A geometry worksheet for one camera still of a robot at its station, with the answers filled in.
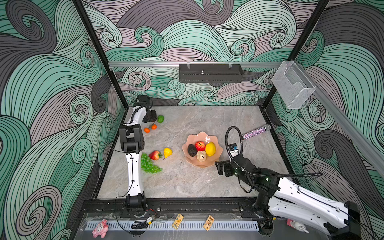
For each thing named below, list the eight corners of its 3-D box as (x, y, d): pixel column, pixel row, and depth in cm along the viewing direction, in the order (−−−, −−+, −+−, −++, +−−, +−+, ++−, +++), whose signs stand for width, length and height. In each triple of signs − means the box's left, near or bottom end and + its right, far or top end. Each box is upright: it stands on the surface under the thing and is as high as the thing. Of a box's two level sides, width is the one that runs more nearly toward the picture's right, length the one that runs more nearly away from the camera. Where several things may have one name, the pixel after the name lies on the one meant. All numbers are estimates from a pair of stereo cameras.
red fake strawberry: (150, 158, 94) (148, 154, 90) (155, 152, 97) (153, 148, 93) (158, 162, 92) (156, 159, 88) (162, 156, 95) (161, 153, 91)
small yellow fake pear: (163, 160, 93) (162, 157, 90) (164, 150, 97) (164, 147, 95) (172, 160, 93) (171, 157, 90) (173, 150, 97) (172, 147, 95)
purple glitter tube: (243, 141, 101) (245, 138, 98) (240, 137, 103) (242, 134, 100) (269, 130, 107) (272, 126, 104) (266, 126, 109) (268, 123, 106)
